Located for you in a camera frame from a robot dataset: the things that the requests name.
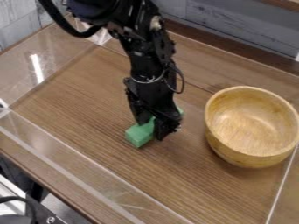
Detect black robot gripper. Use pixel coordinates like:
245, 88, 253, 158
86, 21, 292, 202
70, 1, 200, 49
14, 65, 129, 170
124, 76, 183, 141

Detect green rectangular block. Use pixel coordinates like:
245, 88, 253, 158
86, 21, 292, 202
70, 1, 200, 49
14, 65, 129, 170
125, 108, 183, 148

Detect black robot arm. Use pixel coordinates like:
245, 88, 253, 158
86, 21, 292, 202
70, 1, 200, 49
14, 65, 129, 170
66, 0, 181, 140

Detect brown wooden bowl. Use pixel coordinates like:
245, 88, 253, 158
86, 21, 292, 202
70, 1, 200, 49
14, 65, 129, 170
204, 86, 299, 169

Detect clear acrylic tray wall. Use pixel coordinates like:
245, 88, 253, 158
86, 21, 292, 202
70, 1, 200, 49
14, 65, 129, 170
0, 22, 299, 224

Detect clear acrylic corner bracket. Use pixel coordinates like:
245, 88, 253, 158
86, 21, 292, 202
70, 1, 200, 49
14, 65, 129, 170
73, 18, 112, 46

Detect black cable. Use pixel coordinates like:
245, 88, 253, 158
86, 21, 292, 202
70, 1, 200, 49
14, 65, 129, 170
0, 195, 42, 224

